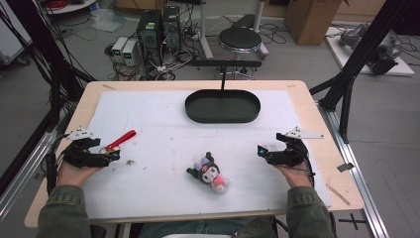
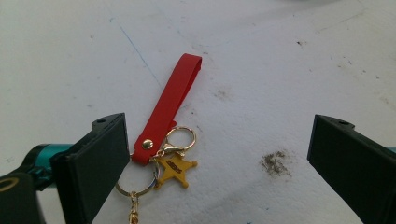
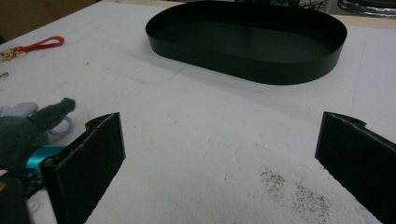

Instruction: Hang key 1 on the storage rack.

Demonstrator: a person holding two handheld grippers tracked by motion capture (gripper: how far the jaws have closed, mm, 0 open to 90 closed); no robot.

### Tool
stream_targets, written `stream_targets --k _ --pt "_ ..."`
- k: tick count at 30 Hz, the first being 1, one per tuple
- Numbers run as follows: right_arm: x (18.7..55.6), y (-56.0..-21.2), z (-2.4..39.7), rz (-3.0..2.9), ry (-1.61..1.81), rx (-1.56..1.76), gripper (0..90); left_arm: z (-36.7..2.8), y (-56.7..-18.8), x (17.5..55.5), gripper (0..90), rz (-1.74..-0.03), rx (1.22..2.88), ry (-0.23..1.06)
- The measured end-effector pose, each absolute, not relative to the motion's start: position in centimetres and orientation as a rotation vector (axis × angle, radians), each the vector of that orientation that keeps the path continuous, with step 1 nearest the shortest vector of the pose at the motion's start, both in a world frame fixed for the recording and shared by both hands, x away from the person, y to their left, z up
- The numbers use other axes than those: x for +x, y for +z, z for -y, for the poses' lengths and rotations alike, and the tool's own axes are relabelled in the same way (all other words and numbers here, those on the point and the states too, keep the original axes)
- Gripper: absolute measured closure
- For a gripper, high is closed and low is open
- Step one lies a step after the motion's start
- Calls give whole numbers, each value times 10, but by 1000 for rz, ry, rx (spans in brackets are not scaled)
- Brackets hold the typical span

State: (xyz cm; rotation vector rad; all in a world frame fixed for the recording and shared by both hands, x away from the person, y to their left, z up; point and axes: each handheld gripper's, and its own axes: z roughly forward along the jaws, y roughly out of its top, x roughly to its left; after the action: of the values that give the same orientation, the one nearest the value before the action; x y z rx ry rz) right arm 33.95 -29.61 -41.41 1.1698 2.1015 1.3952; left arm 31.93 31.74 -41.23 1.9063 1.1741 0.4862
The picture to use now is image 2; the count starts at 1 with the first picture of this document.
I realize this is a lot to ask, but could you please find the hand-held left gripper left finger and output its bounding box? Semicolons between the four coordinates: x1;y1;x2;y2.
49;112;131;224

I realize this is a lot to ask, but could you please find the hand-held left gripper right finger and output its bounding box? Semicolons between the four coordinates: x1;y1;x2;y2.
306;114;396;224

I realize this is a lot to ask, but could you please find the red strap keychain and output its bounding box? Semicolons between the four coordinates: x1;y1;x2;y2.
115;52;203;224

